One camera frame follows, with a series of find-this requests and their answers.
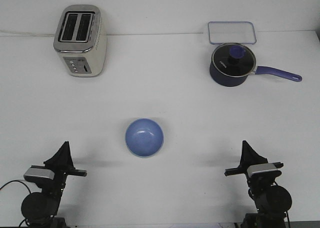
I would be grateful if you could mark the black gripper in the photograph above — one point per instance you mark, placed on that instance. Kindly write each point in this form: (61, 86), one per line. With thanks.
(57, 164)
(250, 157)

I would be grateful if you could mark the blue bowl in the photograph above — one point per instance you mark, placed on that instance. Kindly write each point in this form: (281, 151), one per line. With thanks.
(144, 137)

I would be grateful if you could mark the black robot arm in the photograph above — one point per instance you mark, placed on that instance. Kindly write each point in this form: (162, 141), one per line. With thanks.
(40, 209)
(272, 201)

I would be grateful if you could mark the dark blue saucepan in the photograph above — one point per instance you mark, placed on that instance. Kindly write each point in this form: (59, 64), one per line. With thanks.
(227, 81)

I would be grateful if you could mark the glass pot lid blue knob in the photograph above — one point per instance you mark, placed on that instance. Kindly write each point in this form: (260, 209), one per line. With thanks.
(233, 60)

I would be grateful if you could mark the silver two-slot toaster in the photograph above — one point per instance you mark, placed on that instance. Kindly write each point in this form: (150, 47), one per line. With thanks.
(81, 41)

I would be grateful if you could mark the clear blue-rimmed container lid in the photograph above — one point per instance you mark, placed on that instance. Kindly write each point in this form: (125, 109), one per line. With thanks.
(220, 32)

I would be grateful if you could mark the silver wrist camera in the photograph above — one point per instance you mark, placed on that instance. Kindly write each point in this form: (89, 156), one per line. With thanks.
(260, 169)
(34, 174)

